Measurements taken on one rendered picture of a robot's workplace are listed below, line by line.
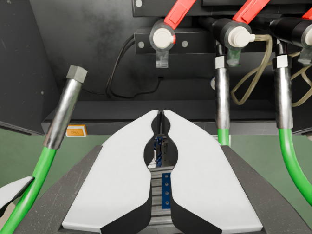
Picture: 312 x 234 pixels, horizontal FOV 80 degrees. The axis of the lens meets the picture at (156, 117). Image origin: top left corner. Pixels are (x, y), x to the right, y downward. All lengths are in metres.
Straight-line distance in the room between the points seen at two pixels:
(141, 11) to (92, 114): 0.30
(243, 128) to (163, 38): 0.36
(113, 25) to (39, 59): 0.21
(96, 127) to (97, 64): 0.17
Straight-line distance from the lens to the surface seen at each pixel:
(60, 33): 0.57
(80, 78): 0.23
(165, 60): 0.23
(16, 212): 0.24
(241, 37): 0.22
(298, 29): 0.27
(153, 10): 0.36
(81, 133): 0.51
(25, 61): 0.53
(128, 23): 0.51
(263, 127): 0.53
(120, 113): 0.52
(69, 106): 0.23
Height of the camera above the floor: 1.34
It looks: 58 degrees down
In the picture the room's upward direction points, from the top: 177 degrees counter-clockwise
